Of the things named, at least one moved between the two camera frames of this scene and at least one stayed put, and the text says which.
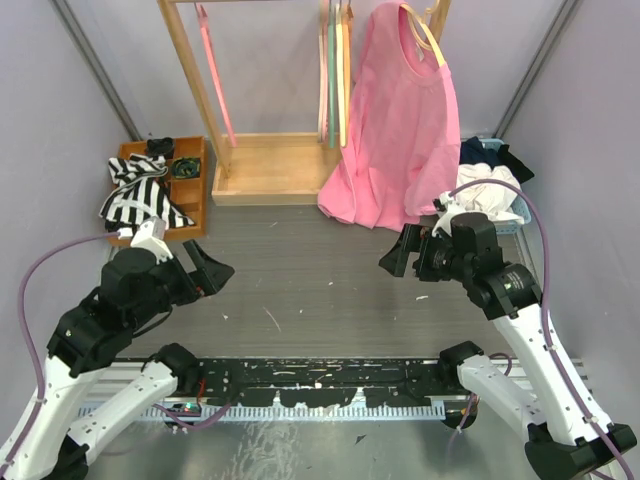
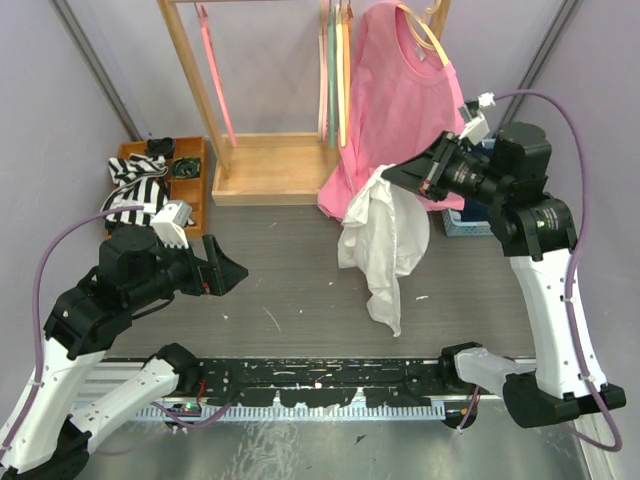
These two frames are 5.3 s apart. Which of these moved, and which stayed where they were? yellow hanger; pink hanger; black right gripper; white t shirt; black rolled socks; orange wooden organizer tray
Moved: black right gripper; white t shirt
Stayed: pink hanger; orange wooden organizer tray; yellow hanger; black rolled socks
